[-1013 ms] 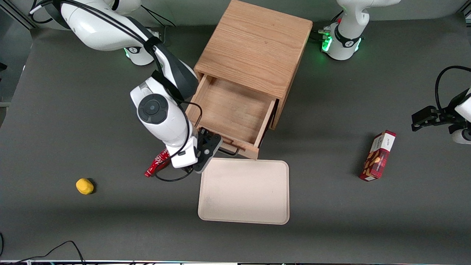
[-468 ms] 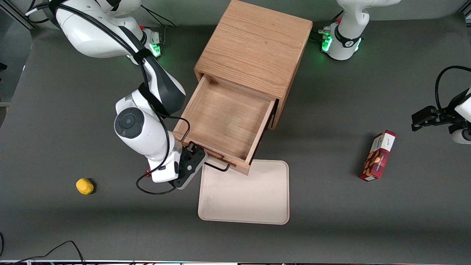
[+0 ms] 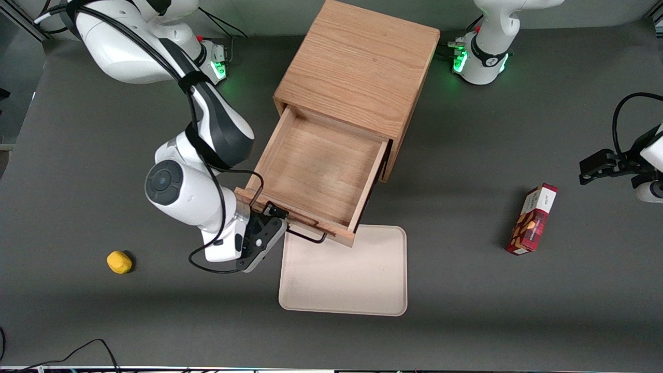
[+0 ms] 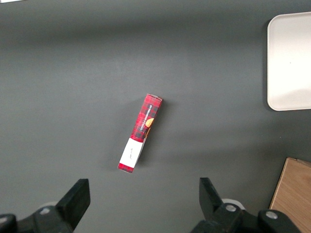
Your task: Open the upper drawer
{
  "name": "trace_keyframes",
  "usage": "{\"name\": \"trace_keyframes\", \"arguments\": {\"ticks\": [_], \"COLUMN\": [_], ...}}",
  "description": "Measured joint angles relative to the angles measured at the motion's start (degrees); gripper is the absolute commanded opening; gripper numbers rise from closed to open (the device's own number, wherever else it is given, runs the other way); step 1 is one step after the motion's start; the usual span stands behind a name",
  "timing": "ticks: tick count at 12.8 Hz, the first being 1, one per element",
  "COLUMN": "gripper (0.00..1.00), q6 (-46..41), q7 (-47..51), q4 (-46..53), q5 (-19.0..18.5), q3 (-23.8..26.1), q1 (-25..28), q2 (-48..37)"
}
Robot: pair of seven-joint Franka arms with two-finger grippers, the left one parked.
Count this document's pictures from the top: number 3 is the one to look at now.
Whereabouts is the wooden drawer with black handle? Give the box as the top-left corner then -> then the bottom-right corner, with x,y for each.
234,106 -> 391,248

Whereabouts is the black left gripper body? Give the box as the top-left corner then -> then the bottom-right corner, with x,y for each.
614,124 -> 661,178

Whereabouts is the wooden drawer cabinet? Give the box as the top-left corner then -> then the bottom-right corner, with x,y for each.
272,0 -> 441,183

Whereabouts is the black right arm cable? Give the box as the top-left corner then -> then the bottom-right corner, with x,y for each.
62,3 -> 266,274

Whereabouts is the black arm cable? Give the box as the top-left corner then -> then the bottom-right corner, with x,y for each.
62,3 -> 266,274
612,92 -> 663,157

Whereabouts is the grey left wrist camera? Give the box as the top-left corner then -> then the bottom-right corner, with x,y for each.
636,176 -> 663,204

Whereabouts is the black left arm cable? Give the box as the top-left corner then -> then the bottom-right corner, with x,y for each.
612,92 -> 663,157

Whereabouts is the yellow lemon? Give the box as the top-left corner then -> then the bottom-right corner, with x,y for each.
107,251 -> 133,275

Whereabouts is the aluminium frame rail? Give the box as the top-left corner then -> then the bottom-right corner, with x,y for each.
0,7 -> 53,43

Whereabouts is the black loose floor cable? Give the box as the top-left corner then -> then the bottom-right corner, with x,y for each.
0,326 -> 123,373

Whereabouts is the beige plastic tray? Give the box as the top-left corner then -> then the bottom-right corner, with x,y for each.
278,224 -> 408,317

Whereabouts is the red cookie box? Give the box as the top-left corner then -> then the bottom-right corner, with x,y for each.
506,183 -> 559,256

